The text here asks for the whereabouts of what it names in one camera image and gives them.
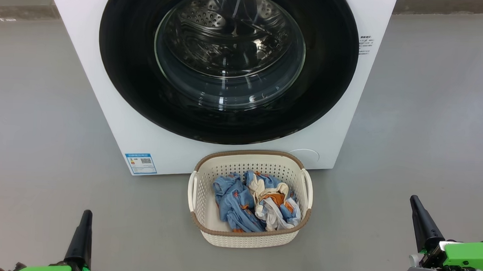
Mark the blue garment with orange prints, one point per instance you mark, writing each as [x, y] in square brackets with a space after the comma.
[232, 204]

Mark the blue white orange garment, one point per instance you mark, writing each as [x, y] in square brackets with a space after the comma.
[277, 202]

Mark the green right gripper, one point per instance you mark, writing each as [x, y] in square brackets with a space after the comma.
[470, 255]

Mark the black round glass washer door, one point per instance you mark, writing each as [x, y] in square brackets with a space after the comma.
[126, 65]

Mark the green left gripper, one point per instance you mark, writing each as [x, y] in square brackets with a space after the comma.
[48, 269]

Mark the white front-load washing machine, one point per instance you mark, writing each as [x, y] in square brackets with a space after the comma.
[85, 71]

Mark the blue energy label sticker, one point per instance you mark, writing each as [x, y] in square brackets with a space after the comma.
[140, 163]

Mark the printed text warning label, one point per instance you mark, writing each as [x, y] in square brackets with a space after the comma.
[365, 44]

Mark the cream perforated basket brown rim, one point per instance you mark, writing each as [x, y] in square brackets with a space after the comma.
[199, 207]

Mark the round white filter cover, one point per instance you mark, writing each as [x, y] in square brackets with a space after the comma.
[308, 156]

